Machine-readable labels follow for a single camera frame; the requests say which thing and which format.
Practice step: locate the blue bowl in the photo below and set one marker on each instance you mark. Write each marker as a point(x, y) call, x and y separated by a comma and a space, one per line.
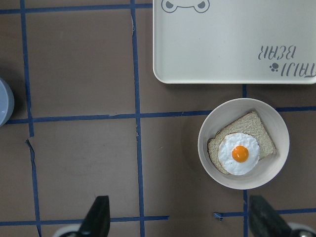
point(6, 102)

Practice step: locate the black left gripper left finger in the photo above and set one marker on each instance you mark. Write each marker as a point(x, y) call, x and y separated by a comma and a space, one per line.
point(97, 221)

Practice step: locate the fried egg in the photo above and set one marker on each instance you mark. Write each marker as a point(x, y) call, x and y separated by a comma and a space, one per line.
point(238, 153)

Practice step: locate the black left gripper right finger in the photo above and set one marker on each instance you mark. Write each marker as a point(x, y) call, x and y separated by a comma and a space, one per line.
point(264, 221)

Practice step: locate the cream bear tray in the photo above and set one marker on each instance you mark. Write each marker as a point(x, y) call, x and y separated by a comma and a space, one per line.
point(234, 41)

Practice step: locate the cream round plate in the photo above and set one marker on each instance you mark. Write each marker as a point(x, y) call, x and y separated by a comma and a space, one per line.
point(266, 169)

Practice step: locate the bread slice on plate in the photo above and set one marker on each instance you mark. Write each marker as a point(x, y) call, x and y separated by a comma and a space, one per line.
point(247, 131)

